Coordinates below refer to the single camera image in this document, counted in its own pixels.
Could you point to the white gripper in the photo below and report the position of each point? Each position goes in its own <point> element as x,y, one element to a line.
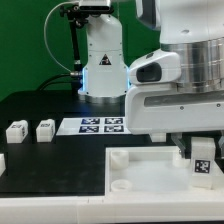
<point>153,104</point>

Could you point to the white square tabletop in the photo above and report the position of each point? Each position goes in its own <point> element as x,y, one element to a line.
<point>159,169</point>

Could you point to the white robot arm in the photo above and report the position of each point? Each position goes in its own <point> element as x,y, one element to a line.
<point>179,87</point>

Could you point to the white front fence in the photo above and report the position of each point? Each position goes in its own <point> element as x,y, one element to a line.
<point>108,210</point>

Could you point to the white marker sheet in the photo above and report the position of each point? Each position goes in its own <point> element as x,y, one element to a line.
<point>93,126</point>

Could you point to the white left block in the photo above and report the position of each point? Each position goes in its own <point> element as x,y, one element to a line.
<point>2,164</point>

